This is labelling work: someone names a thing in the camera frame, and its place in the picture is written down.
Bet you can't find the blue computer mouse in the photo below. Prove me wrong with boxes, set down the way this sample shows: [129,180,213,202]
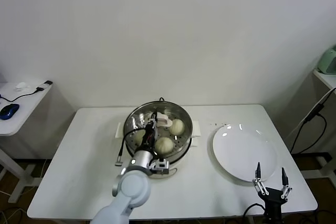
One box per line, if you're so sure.
[0,103,20,120]

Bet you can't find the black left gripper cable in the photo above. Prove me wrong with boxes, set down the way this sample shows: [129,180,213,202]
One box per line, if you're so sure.
[114,128,146,167]

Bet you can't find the white side table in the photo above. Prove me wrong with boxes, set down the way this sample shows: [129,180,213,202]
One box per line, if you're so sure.
[0,81,53,204]

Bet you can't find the white hanging cable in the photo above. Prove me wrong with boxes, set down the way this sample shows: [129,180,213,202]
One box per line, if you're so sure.
[286,86,336,138]

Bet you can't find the mint green appliance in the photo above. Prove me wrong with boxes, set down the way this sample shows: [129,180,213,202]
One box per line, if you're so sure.
[314,45,336,74]

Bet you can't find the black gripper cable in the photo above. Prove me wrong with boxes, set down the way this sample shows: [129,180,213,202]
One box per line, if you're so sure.
[114,128,146,167]
[243,202,266,224]

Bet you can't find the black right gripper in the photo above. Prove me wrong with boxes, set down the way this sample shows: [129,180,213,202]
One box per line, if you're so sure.
[251,162,292,224]

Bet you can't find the white steamed baozi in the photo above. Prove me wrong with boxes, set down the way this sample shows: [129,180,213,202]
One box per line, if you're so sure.
[154,136,174,155]
[169,119,186,135]
[132,129,146,146]

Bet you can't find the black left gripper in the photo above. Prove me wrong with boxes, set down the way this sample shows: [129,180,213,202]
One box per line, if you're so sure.
[140,112,160,154]

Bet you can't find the perforated steel steamer basket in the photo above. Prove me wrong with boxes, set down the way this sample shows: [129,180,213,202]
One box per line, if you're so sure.
[123,102,193,158]

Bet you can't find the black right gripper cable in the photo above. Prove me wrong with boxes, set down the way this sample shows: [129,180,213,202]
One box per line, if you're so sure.
[243,202,266,224]

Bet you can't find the small crumpled white object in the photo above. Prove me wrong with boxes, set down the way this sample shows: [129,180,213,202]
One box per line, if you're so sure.
[14,82,31,92]

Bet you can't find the round glass pot lid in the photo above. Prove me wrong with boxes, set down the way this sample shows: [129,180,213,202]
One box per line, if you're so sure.
[123,102,194,163]

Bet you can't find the large white round plate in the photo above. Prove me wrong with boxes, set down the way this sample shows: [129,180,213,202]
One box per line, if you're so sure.
[212,123,278,183]

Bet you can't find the black hanging power cable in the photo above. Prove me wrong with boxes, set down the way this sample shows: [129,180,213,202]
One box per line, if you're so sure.
[288,103,328,154]

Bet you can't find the cream electric cooker base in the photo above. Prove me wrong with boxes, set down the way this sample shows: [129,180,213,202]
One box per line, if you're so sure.
[115,119,202,180]

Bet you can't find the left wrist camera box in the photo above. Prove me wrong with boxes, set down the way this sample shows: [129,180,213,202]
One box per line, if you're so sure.
[149,157,170,175]

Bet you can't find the black cable with adapter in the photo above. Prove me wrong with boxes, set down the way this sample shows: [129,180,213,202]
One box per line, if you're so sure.
[0,80,53,103]

